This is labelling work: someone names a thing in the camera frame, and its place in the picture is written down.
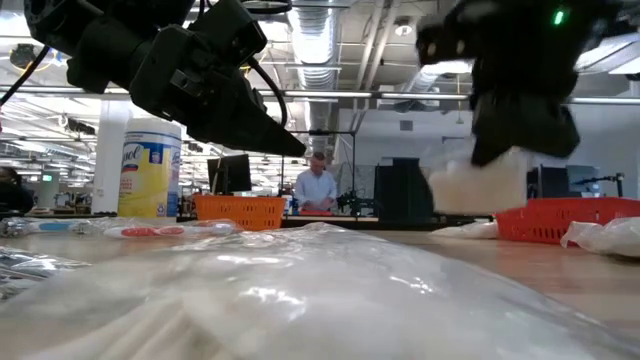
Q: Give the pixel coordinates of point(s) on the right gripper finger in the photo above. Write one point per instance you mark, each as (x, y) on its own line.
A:
(495, 127)
(550, 127)

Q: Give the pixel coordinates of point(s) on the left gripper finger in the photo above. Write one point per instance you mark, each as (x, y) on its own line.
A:
(240, 120)

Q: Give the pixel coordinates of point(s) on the bagged white cotton balls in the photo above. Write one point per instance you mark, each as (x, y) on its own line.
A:
(475, 190)
(470, 231)
(300, 300)
(605, 237)

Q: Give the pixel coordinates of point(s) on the orange plastic basket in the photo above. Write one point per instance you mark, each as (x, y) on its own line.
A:
(240, 212)

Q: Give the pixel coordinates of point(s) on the bagged red toothbrush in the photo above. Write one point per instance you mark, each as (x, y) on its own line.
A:
(150, 231)

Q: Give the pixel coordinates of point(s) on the bagged blue toothbrush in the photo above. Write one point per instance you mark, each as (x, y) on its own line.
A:
(52, 226)

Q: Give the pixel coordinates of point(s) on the background black robot arm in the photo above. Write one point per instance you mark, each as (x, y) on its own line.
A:
(352, 204)

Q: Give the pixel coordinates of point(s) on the black desktop monitor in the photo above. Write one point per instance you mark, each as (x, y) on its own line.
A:
(232, 172)

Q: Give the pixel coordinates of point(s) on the dark desktop monitor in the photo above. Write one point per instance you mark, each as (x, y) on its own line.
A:
(547, 182)

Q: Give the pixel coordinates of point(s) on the overhead beam with lights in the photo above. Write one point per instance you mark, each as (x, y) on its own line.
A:
(325, 94)

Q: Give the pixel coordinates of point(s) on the red plastic basket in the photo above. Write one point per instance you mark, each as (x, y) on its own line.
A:
(550, 220)

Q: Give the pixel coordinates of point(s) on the person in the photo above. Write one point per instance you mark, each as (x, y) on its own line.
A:
(315, 190)
(15, 197)

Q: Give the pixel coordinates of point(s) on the yellow disinfecting wipes canister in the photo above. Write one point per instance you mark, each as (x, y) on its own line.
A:
(150, 175)

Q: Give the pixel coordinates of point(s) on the black partition panel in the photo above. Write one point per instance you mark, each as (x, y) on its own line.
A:
(402, 190)

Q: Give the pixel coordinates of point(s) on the white column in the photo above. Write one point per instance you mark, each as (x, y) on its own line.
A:
(107, 160)

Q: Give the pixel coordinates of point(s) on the black ceiling device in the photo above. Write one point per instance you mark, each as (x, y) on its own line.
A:
(22, 55)

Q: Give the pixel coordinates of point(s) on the bagged metal nail clipper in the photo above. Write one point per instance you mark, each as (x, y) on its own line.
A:
(10, 227)

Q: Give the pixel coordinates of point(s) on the bagged dark metal tool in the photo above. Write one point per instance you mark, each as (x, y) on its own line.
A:
(30, 270)

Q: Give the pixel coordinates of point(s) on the black frame stand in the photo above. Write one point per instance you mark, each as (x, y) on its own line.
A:
(320, 132)

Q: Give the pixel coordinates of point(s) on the silver ceiling duct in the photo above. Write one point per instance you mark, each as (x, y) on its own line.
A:
(315, 40)

